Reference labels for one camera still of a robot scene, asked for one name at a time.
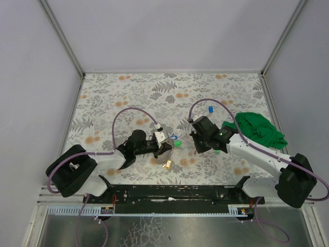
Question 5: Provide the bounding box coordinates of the numbered keyring organizer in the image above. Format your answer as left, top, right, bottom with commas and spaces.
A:
156, 143, 172, 164

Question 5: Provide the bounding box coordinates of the yellow tag key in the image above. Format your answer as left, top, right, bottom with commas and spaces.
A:
163, 160, 172, 169

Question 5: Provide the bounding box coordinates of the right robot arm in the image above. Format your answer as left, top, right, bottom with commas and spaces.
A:
190, 116, 317, 208

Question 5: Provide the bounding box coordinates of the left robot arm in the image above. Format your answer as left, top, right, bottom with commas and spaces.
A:
45, 128, 174, 198

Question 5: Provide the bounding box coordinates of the green cloth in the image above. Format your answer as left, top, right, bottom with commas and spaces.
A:
235, 112, 288, 149

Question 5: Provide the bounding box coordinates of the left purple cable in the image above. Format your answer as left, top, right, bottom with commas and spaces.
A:
48, 108, 161, 247

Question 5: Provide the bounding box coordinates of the purple cable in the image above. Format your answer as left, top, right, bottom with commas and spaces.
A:
188, 98, 329, 244
48, 108, 161, 247

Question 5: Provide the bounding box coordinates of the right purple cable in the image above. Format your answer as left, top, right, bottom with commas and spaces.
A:
188, 98, 329, 244

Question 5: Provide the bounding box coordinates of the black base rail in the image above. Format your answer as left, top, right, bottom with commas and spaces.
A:
84, 185, 258, 215

